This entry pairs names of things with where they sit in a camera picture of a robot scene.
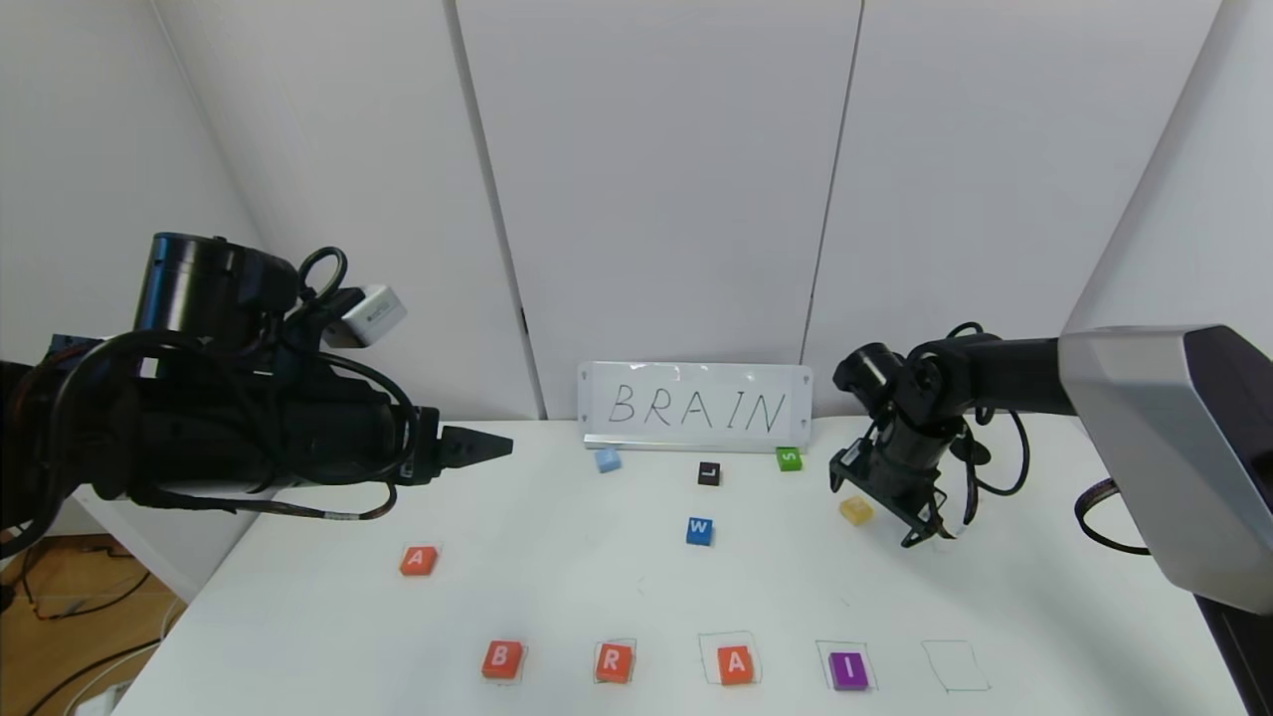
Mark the orange block letter B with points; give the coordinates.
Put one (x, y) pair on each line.
(502, 658)

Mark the purple block letter I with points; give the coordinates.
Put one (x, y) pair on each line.
(848, 669)

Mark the green block letter S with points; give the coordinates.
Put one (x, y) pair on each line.
(789, 459)

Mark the blue block letter W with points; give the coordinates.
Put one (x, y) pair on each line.
(699, 531)

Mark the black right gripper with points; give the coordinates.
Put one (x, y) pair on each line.
(885, 487)

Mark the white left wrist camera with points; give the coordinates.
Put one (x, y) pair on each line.
(368, 316)

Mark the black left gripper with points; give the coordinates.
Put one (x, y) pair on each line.
(426, 446)

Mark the black round table grommet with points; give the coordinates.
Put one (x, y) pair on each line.
(979, 453)

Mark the black block letter L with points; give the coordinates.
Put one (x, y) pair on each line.
(708, 473)

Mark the light blue block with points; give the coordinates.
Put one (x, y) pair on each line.
(609, 459)

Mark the orange block letter R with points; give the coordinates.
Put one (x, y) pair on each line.
(614, 662)

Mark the white sign reading BRAIN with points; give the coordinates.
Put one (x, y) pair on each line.
(696, 408)

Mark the orange block letter A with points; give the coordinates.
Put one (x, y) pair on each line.
(735, 663)
(419, 560)

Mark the white power strip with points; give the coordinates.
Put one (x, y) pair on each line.
(104, 704)

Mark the yellow block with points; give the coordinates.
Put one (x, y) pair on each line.
(855, 512)

